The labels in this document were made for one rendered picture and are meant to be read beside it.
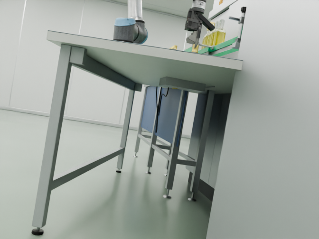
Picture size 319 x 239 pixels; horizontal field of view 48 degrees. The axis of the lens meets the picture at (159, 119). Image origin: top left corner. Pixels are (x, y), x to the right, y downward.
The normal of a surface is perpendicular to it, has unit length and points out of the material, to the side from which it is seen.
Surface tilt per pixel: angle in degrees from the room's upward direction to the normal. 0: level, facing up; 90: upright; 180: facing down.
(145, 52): 90
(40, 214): 90
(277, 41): 90
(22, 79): 90
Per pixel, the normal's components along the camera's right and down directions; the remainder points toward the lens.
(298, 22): -0.97, -0.16
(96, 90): 0.19, 0.06
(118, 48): -0.09, 0.01
